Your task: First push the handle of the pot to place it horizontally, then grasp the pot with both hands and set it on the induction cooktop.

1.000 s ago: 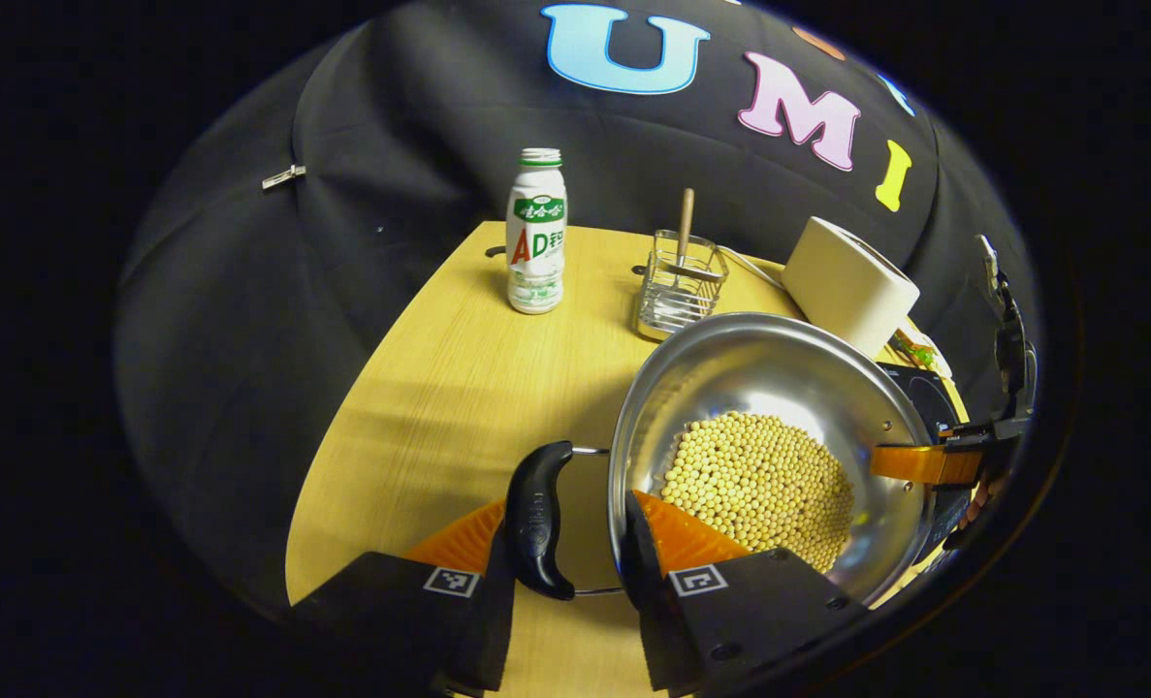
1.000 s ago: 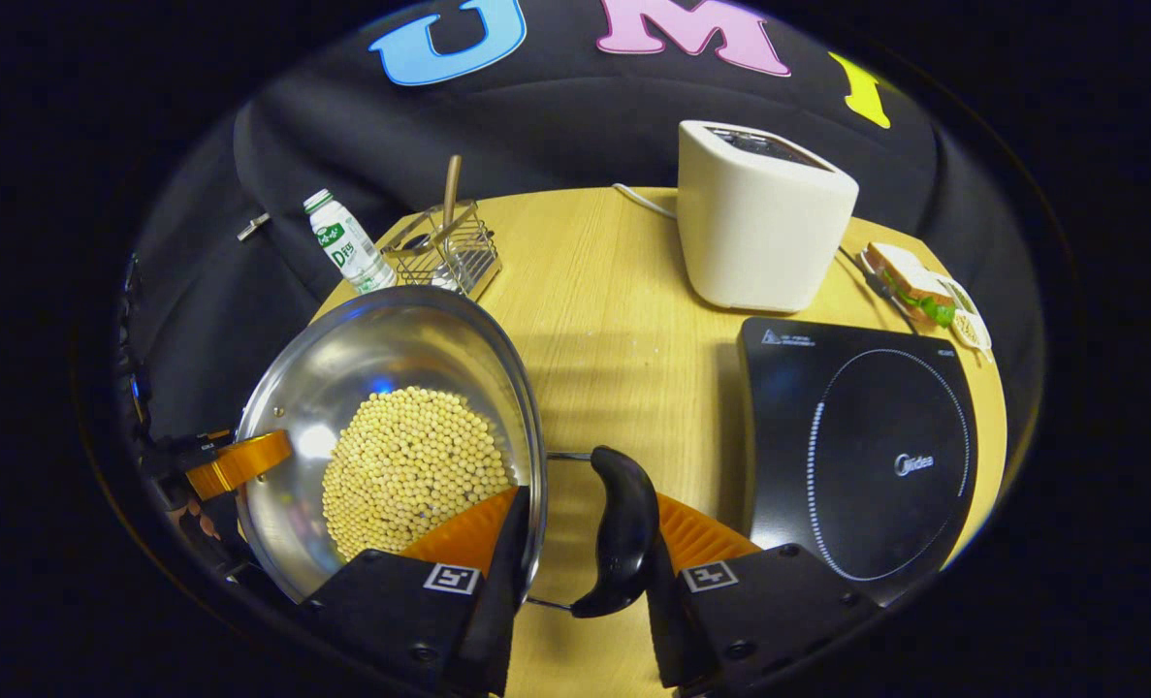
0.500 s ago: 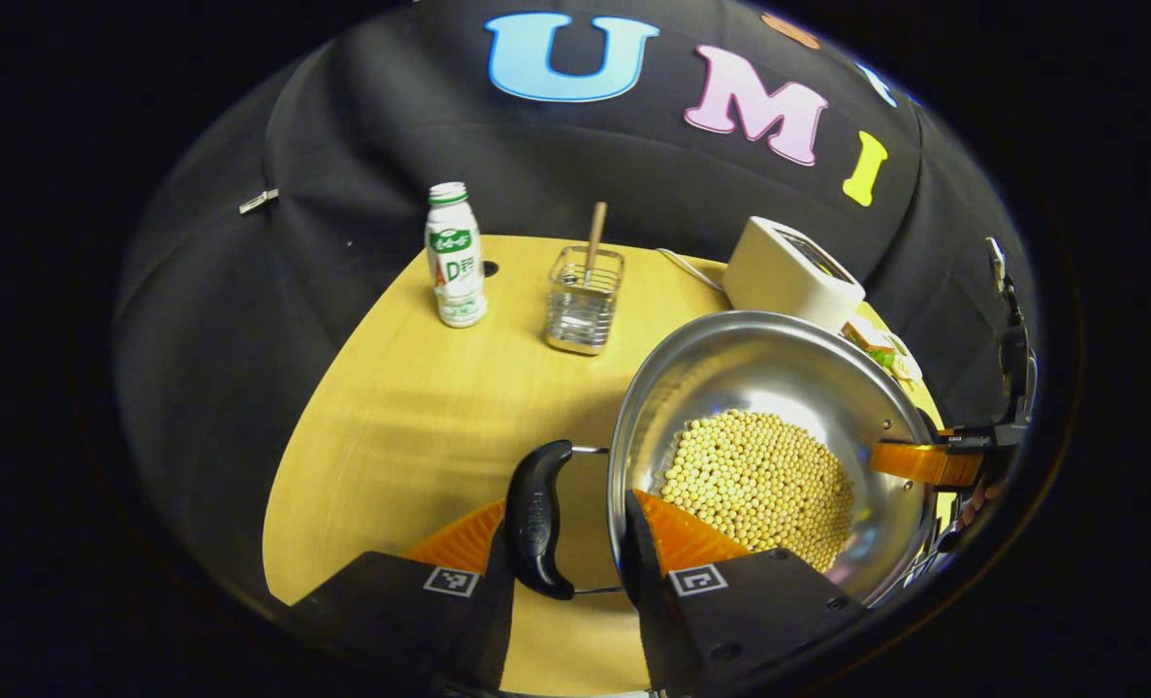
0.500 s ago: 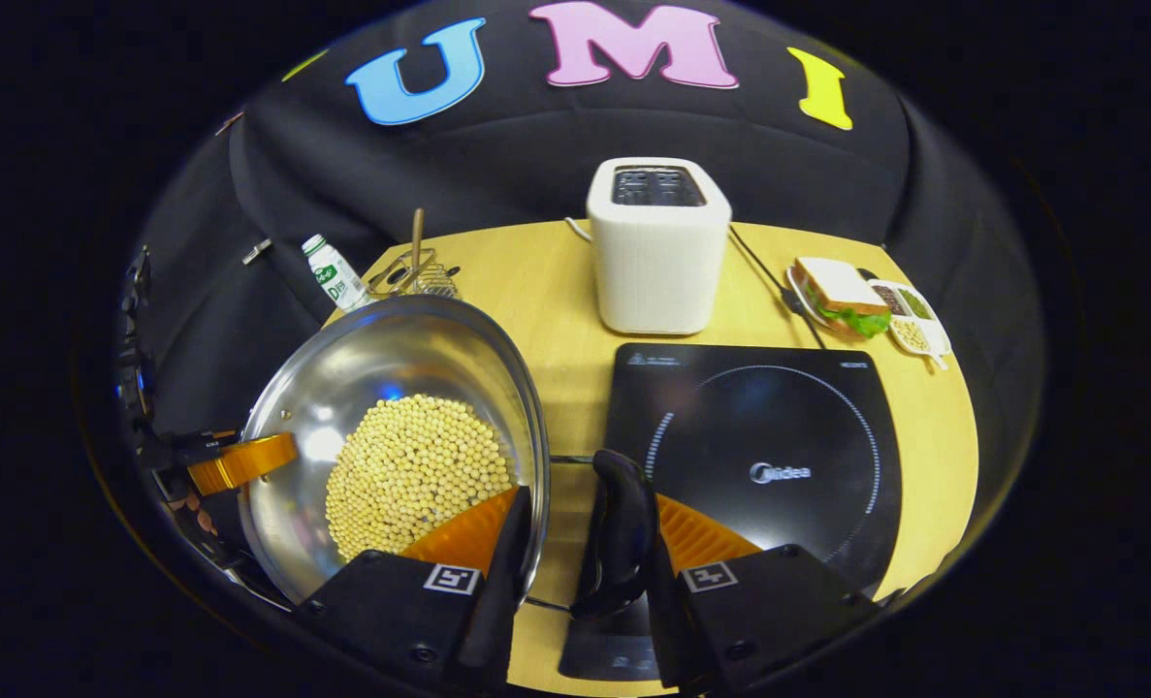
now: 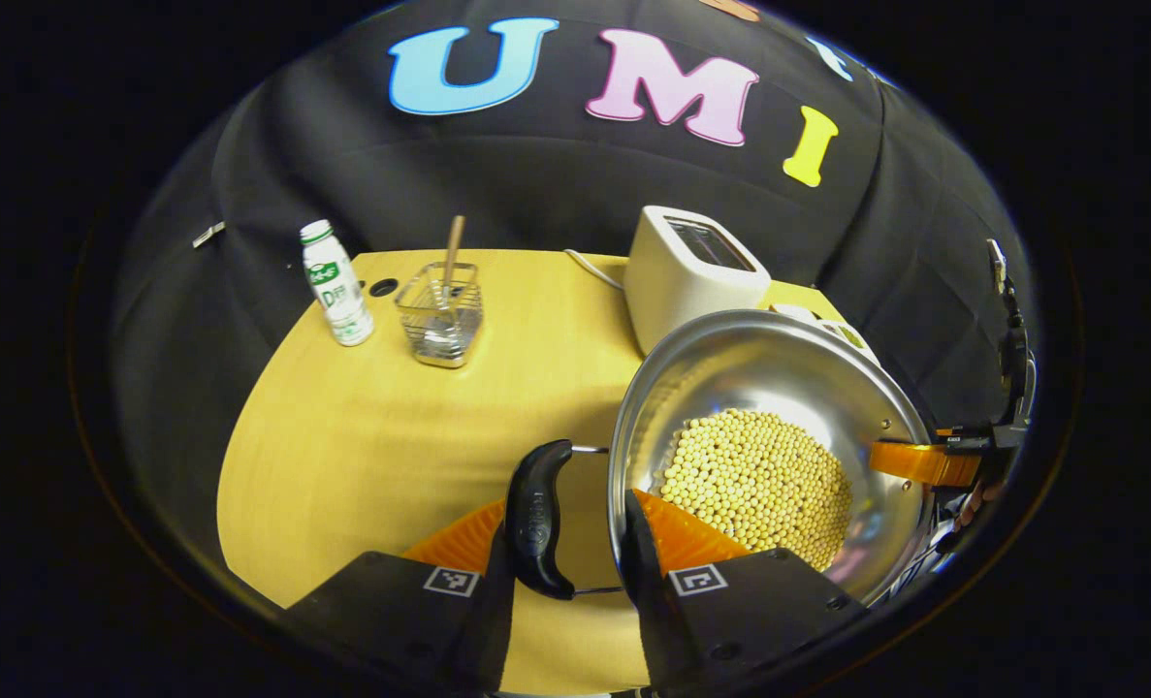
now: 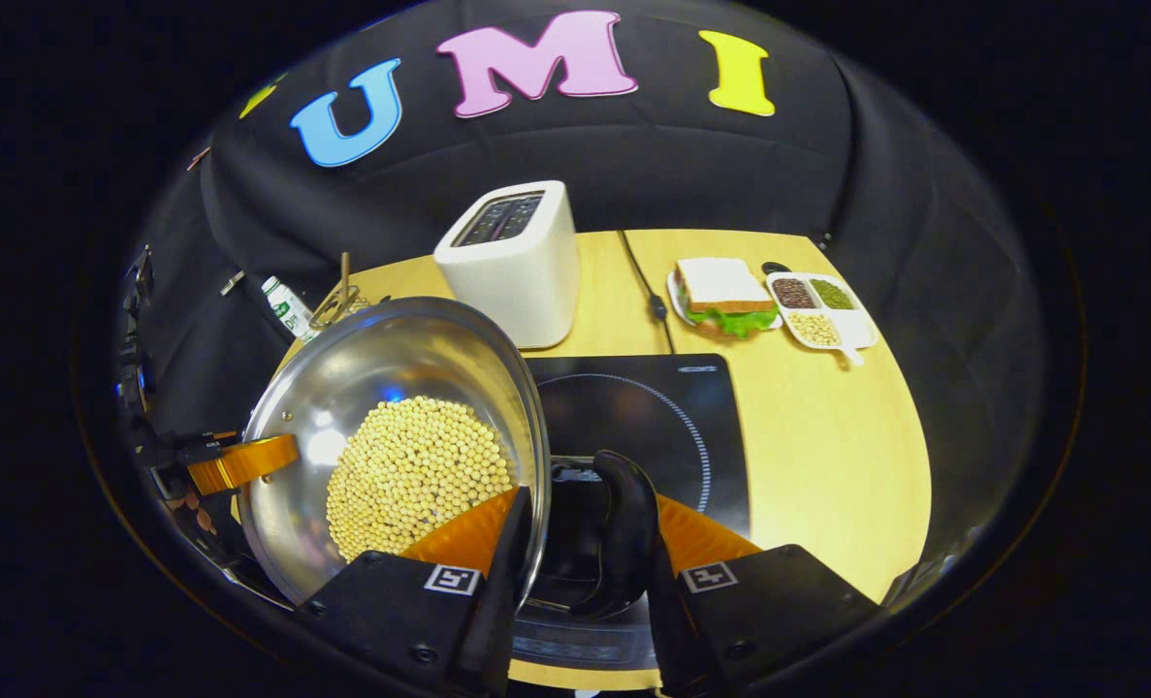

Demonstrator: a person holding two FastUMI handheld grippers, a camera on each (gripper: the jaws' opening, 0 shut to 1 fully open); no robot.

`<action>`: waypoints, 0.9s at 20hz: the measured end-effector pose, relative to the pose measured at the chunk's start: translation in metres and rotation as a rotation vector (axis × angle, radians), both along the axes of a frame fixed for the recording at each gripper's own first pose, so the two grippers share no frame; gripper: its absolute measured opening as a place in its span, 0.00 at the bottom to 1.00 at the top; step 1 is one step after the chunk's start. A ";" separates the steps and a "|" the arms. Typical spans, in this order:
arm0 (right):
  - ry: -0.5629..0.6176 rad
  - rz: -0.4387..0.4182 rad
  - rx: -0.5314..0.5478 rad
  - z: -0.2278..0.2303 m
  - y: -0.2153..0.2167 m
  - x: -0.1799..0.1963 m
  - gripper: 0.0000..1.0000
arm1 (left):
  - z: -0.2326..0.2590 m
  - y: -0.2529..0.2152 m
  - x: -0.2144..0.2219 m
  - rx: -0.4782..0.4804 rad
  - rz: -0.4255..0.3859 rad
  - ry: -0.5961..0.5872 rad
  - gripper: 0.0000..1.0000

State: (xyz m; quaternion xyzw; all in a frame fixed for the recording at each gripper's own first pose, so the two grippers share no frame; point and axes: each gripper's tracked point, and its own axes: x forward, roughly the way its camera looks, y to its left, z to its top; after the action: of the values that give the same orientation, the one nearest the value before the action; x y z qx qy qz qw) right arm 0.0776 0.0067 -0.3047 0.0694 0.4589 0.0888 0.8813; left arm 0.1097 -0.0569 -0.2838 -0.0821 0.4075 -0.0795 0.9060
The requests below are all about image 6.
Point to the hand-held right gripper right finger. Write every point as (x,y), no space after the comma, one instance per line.
(677,640)

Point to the small heap of green beans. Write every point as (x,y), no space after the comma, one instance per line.
(832,294)

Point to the sandwich with lettuce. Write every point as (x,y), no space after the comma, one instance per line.
(720,286)

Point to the copper cloth clip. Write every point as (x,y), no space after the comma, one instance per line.
(198,158)

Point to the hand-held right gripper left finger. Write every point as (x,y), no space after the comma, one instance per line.
(497,630)

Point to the stainless steel pot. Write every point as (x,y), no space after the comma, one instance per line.
(391,359)

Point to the white sandwich plate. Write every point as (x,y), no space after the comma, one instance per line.
(675,296)

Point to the white bottle with green label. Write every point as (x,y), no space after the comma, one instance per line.
(289,310)

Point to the wooden stick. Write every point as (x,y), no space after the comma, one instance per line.
(345,271)

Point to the small heap of soybeans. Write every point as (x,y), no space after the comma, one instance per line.
(814,330)

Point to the black induction cooktop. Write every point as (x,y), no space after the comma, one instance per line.
(672,407)

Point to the black backdrop cloth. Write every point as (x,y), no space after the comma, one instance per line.
(633,165)

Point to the small heap of red beans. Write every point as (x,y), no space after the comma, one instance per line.
(794,293)

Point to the white toaster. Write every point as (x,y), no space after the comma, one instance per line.
(517,281)

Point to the white divided dish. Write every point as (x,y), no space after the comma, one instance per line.
(856,330)

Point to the pile of yellow soybeans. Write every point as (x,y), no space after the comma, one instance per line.
(410,475)

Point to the silver cloth clip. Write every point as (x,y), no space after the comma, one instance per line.
(233,282)

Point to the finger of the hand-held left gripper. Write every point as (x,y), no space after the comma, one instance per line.
(245,460)

